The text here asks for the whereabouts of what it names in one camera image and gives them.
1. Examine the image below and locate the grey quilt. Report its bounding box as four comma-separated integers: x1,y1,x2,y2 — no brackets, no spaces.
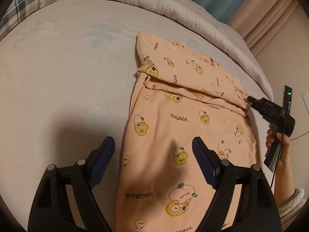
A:
57,0,274,102

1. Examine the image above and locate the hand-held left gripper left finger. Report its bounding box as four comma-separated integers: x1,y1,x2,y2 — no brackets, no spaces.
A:
27,136,116,232

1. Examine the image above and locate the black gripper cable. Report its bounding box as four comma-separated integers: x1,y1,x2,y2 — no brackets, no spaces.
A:
270,94,290,195

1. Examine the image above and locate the person's right hand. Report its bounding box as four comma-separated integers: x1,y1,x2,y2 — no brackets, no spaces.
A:
266,128,291,174

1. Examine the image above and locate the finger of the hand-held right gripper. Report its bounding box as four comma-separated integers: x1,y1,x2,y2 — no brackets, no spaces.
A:
247,96,266,113

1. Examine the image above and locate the peach cartoon print garment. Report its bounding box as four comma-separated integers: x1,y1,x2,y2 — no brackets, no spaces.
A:
116,31,257,232

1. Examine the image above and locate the pink curtain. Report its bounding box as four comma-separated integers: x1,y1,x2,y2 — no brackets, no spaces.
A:
227,0,309,54

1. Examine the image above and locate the plaid pillow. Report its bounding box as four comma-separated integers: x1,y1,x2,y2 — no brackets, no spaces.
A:
0,0,67,41

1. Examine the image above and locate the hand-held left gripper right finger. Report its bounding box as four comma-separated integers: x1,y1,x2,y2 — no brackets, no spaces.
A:
192,136,282,232

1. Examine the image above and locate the person's right forearm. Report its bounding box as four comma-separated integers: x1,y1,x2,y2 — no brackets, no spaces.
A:
274,171,309,225

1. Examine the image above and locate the white cable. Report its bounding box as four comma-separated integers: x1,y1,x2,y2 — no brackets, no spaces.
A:
291,129,309,141

